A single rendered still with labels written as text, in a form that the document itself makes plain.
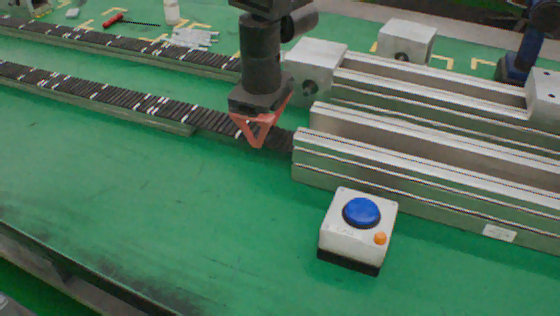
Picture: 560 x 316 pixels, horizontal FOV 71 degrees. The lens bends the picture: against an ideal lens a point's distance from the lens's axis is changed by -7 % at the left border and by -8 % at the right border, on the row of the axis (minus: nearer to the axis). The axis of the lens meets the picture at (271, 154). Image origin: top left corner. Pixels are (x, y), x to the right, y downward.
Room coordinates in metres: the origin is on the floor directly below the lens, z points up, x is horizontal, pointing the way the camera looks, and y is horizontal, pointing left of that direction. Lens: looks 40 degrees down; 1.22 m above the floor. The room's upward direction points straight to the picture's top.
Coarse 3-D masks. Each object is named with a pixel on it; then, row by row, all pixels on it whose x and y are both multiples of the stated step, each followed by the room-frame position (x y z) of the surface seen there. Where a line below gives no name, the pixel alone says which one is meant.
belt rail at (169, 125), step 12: (12, 84) 0.74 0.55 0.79; (24, 84) 0.73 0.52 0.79; (48, 96) 0.70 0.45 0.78; (60, 96) 0.68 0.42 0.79; (72, 96) 0.67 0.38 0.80; (96, 108) 0.64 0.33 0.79; (108, 108) 0.64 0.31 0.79; (120, 108) 0.62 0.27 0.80; (132, 120) 0.61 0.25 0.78; (144, 120) 0.60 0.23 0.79; (156, 120) 0.59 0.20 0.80; (168, 120) 0.58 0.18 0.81; (180, 132) 0.57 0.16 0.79; (192, 132) 0.58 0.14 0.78
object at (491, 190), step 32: (320, 128) 0.52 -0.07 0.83; (352, 128) 0.50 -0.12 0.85; (384, 128) 0.48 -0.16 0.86; (416, 128) 0.48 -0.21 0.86; (320, 160) 0.44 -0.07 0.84; (352, 160) 0.42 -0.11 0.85; (384, 160) 0.41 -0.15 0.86; (416, 160) 0.41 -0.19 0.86; (448, 160) 0.44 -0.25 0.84; (480, 160) 0.42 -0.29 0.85; (512, 160) 0.41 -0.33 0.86; (544, 160) 0.41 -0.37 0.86; (384, 192) 0.40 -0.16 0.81; (416, 192) 0.39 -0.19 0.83; (448, 192) 0.37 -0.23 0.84; (480, 192) 0.36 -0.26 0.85; (512, 192) 0.35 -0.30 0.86; (544, 192) 0.35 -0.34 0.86; (448, 224) 0.37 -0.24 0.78; (480, 224) 0.35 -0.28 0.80; (512, 224) 0.34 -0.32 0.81; (544, 224) 0.32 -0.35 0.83
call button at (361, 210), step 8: (352, 200) 0.35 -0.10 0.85; (360, 200) 0.35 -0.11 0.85; (368, 200) 0.35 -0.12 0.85; (352, 208) 0.34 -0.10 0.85; (360, 208) 0.33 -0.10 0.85; (368, 208) 0.33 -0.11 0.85; (376, 208) 0.33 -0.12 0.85; (352, 216) 0.32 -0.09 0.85; (360, 216) 0.32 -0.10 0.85; (368, 216) 0.32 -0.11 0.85; (376, 216) 0.32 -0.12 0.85; (360, 224) 0.32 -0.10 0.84; (368, 224) 0.32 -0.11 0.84
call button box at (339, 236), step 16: (336, 192) 0.38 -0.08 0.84; (352, 192) 0.37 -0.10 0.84; (336, 208) 0.35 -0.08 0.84; (384, 208) 0.35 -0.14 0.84; (336, 224) 0.32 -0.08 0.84; (352, 224) 0.32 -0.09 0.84; (384, 224) 0.32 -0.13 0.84; (320, 240) 0.31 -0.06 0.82; (336, 240) 0.31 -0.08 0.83; (352, 240) 0.30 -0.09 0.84; (368, 240) 0.30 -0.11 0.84; (320, 256) 0.31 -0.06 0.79; (336, 256) 0.31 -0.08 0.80; (352, 256) 0.30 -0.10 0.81; (368, 256) 0.29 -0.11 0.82; (368, 272) 0.29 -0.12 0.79
